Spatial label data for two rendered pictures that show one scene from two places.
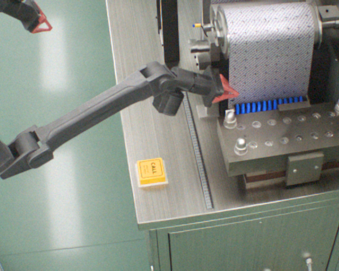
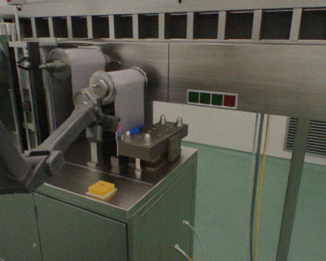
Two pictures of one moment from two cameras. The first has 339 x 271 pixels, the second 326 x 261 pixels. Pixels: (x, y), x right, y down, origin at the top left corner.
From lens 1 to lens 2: 1.40 m
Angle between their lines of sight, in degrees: 56
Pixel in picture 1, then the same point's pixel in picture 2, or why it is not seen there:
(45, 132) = (45, 146)
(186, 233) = (146, 213)
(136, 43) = not seen: hidden behind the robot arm
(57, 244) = not seen: outside the picture
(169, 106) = (99, 133)
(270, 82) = (131, 116)
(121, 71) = not seen: hidden behind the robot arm
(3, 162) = (26, 172)
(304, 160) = (175, 138)
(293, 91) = (139, 122)
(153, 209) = (125, 200)
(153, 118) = (68, 176)
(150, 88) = (91, 113)
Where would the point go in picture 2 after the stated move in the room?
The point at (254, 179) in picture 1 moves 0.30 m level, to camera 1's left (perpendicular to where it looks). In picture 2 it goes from (156, 164) to (109, 192)
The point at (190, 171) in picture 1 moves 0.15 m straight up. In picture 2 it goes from (120, 180) to (119, 145)
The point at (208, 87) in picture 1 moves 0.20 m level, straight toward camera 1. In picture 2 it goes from (111, 119) to (146, 128)
